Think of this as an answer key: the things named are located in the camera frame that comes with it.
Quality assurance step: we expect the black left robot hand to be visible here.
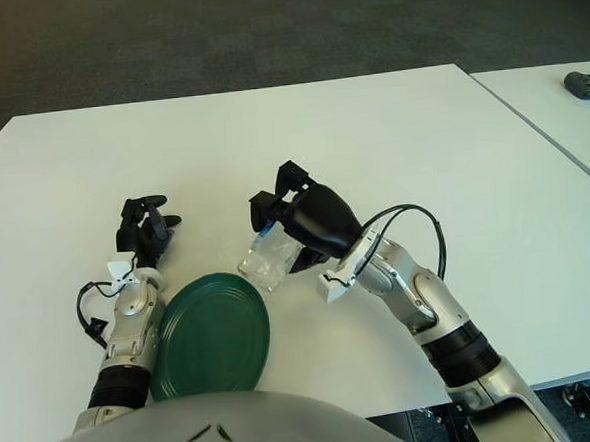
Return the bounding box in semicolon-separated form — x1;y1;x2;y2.
112;191;187;271

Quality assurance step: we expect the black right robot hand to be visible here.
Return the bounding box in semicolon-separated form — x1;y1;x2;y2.
244;155;367;279

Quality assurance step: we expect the clear bottle with blue cap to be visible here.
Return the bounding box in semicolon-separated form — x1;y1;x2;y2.
232;192;310;294

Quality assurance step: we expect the green round plate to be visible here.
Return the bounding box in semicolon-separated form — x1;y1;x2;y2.
142;269;276;403

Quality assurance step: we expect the grey robot torso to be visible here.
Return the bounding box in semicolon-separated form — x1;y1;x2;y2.
0;379;425;442

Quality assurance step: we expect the black table leg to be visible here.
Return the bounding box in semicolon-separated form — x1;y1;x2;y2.
416;402;485;442

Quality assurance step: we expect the dark grey handheld controller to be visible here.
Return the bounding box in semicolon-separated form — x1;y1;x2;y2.
561;70;590;101

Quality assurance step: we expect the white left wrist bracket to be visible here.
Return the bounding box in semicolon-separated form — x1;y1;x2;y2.
104;258;143;298

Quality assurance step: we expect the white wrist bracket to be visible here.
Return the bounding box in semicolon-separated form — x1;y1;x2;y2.
314;230;386;305
104;258;143;298

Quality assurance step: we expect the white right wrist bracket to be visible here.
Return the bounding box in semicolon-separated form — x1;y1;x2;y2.
314;230;386;305

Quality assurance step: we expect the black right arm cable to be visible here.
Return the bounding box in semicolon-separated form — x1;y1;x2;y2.
323;201;449;288

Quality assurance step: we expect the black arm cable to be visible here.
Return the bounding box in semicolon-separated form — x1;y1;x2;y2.
74;273;143;351
323;201;449;288

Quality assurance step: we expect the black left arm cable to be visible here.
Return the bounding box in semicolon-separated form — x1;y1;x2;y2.
74;273;143;351

